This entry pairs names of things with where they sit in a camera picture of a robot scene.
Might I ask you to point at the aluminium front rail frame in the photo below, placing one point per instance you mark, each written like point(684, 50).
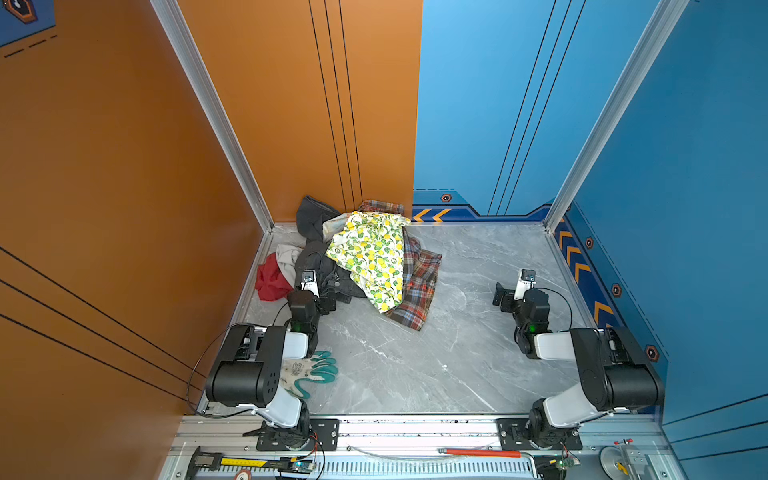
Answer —
point(404, 446)

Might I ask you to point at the green white work glove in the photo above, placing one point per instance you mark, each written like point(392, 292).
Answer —
point(319, 368)

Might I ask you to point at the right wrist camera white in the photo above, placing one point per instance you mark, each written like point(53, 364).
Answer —
point(526, 281)

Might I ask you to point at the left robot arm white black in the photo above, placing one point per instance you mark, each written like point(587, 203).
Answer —
point(262, 371)

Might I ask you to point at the round metal disc fixture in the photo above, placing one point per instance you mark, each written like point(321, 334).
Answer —
point(622, 461)

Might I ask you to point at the red handled screwdriver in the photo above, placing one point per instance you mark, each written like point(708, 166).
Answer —
point(489, 453)

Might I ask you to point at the right aluminium corner post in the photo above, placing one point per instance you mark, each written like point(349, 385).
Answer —
point(664, 19)

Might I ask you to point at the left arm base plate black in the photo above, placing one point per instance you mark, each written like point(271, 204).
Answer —
point(308, 434)

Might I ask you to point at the yellow black caliper tool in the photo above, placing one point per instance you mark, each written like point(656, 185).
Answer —
point(202, 461)

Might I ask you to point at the left aluminium corner post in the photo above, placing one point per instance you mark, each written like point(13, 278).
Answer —
point(176, 29)

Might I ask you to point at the plaid flannel cloth red brown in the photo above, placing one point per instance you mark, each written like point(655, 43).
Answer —
point(419, 282)

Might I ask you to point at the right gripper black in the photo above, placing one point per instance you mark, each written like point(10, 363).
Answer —
point(503, 297)

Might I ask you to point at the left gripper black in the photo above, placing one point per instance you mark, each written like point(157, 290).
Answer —
point(327, 302)

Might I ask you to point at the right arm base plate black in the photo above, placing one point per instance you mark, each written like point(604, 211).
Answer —
point(517, 434)

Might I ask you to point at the green circuit board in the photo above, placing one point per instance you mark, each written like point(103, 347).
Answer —
point(564, 464)

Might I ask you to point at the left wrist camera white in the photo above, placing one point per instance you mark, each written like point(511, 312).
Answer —
point(308, 282)

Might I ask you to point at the lemon print cloth yellow green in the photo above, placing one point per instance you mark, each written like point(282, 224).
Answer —
point(371, 248)

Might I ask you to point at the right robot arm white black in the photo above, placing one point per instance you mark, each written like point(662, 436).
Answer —
point(614, 373)

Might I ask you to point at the aluminium corner post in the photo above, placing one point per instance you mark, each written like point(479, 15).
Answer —
point(176, 29)
point(664, 19)

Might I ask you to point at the dark grey cloth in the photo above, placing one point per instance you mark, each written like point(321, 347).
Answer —
point(329, 276)

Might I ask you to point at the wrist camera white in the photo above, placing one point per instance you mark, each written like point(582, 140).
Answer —
point(526, 281)
point(308, 282)

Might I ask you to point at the white beige cloth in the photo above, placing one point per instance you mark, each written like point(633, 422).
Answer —
point(287, 256)

